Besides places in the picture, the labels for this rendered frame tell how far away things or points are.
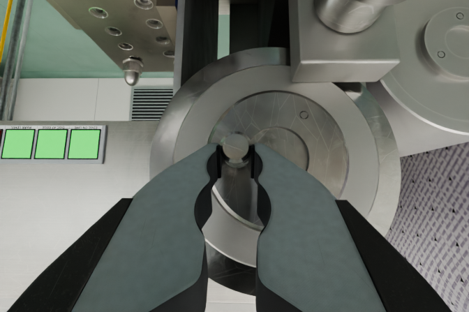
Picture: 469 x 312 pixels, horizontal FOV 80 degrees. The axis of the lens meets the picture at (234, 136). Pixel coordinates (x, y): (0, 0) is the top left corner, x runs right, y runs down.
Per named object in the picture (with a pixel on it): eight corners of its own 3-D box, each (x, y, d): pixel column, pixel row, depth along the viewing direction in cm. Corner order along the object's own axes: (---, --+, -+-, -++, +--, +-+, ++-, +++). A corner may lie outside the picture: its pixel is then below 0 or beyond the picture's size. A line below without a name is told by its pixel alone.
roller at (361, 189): (374, 65, 17) (386, 276, 14) (294, 142, 42) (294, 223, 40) (180, 61, 17) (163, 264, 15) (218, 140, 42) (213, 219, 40)
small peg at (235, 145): (215, 158, 12) (223, 127, 12) (220, 165, 15) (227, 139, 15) (248, 166, 12) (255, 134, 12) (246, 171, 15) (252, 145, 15)
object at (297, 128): (352, 237, 14) (199, 228, 14) (338, 232, 16) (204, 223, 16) (349, 91, 15) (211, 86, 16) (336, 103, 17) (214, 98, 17)
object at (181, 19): (192, -137, 22) (180, 89, 18) (218, 32, 45) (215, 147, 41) (185, -136, 22) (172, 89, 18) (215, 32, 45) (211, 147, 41)
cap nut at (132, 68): (139, 58, 51) (137, 82, 50) (146, 67, 55) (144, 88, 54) (119, 58, 51) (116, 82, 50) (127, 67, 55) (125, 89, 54)
